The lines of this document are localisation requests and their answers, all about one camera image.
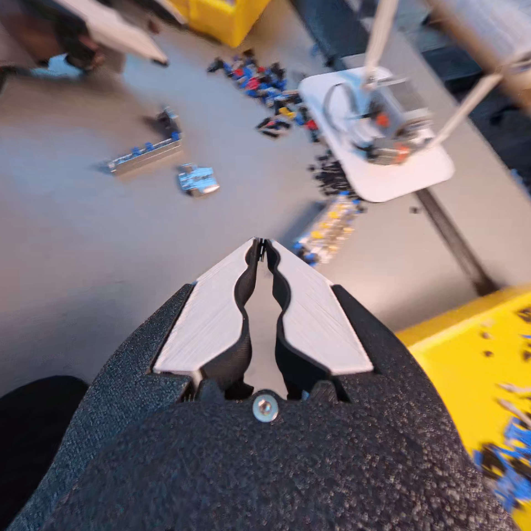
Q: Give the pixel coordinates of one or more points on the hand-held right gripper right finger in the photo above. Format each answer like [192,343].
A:
[323,327]

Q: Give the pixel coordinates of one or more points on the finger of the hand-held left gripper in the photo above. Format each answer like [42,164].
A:
[116,33]

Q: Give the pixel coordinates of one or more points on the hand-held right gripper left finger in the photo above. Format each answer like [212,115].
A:
[207,327]

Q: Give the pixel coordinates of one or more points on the long grey beam with pins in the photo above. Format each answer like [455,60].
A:
[145,157]

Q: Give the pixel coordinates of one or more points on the yellow storage bin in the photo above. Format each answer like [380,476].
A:
[448,361]
[224,16]

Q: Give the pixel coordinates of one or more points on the person's left hand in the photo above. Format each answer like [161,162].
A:
[33,37]

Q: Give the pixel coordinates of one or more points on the transparent brick assembly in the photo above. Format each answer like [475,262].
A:
[332,228]

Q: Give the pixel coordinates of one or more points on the pile of black pins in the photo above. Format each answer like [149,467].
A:
[332,174]

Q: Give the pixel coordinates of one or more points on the pile of small mixed pieces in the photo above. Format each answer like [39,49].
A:
[265,87]

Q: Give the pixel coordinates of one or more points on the grey motor with orange end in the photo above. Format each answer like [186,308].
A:
[390,153]

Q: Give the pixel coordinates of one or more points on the person's black clothing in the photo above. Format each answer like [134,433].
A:
[33,435]

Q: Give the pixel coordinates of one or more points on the grey battery box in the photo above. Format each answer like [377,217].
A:
[398,120]

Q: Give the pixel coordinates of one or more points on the heap of blue and black pins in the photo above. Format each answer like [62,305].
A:
[510,468]

